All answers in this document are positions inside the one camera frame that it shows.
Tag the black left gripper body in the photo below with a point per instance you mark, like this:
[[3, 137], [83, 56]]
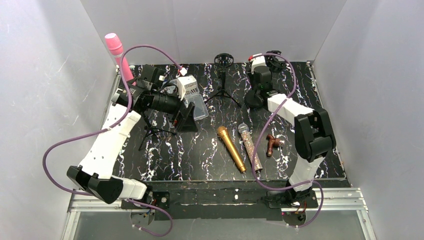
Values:
[[180, 110]]

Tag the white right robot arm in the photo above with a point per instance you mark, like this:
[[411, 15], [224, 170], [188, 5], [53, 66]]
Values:
[[313, 132]]

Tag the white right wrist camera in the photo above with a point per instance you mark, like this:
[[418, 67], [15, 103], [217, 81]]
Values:
[[255, 61]]

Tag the black round-base microphone stand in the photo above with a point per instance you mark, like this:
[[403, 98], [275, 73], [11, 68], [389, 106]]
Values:
[[261, 80]]

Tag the clear plastic screw box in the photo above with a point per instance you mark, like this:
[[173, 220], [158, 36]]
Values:
[[200, 110]]

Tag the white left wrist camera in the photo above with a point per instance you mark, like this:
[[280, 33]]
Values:
[[187, 86]]

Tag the small black tripod stand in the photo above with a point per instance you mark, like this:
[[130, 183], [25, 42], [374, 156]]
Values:
[[151, 130]]

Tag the glitter silver-head microphone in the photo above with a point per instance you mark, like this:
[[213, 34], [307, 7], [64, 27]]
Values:
[[248, 142]]

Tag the gold microphone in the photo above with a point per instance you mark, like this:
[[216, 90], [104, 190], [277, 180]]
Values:
[[223, 133]]

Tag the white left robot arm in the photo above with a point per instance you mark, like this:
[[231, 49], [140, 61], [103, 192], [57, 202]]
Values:
[[94, 174]]

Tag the pink microphone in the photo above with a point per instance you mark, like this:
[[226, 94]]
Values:
[[115, 47]]

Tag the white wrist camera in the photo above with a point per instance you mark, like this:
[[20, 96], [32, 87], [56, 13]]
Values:
[[255, 61], [187, 86]]

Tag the black tripod microphone stand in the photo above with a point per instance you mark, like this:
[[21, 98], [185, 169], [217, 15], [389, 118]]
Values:
[[223, 61]]

